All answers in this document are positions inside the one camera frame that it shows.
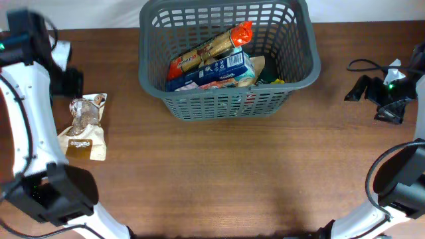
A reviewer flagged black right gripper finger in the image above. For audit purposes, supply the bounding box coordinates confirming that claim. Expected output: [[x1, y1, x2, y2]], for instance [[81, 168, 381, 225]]
[[344, 75, 369, 102], [374, 99, 412, 125]]

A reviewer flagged beige granola pouch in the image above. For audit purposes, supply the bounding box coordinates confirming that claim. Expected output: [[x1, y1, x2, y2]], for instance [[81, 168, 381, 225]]
[[58, 93, 108, 161]]

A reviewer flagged green Nescafe coffee bag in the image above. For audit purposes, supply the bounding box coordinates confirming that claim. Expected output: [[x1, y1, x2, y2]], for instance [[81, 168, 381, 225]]
[[255, 56, 286, 107]]

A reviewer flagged beige paper pouch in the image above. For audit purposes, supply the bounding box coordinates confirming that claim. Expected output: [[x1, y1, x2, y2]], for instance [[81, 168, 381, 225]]
[[238, 56, 266, 87]]

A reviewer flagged San Remo spaghetti pack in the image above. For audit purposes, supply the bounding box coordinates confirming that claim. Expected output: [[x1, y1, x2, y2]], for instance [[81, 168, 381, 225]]
[[167, 21, 253, 80]]

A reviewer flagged blue tissue pack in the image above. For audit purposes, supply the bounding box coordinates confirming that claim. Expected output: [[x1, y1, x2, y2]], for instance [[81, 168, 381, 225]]
[[165, 51, 255, 92]]

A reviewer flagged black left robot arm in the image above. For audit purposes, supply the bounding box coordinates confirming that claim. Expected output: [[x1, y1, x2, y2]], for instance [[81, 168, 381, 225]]
[[1, 9, 134, 238]]

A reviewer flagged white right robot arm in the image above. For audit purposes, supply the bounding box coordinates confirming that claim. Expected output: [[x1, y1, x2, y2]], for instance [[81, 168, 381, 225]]
[[311, 43, 424, 239]]

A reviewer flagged grey plastic basket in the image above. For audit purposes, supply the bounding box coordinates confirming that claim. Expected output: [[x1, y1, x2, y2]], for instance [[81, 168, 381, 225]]
[[139, 0, 321, 121]]

